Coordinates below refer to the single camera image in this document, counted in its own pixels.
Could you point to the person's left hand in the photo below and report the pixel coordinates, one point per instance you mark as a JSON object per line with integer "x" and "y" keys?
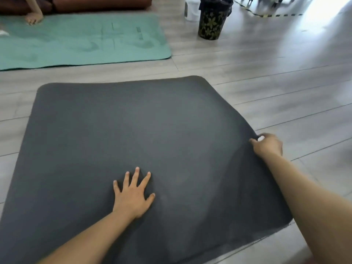
{"x": 132, "y": 200}

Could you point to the person's right hand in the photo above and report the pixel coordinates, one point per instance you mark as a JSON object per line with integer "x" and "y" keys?
{"x": 269, "y": 147}

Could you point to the dark grey yoga mat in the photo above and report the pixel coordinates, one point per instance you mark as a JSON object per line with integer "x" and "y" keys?
{"x": 137, "y": 120}

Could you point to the person's left forearm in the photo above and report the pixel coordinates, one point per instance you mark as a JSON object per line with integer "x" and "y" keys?
{"x": 90, "y": 241}

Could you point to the person's right forearm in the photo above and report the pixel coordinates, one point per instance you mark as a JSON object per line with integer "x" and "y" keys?
{"x": 316, "y": 206}

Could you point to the another person's forearm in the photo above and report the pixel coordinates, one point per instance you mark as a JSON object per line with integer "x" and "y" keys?
{"x": 32, "y": 5}

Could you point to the green foam mat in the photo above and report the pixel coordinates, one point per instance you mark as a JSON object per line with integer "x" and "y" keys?
{"x": 82, "y": 43}

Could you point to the yellow-black hazard tape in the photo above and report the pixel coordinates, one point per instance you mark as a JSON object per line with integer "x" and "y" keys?
{"x": 269, "y": 15}

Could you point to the dark patterned trash bin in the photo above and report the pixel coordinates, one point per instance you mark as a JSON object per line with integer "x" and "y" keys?
{"x": 211, "y": 27}

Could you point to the black trash bag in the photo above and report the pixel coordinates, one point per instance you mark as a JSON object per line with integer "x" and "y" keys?
{"x": 217, "y": 5}

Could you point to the white plastic bucket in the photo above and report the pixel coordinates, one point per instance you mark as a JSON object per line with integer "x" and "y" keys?
{"x": 192, "y": 10}

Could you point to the reddish-brown cushion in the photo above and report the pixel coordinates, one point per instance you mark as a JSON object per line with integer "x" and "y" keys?
{"x": 96, "y": 4}

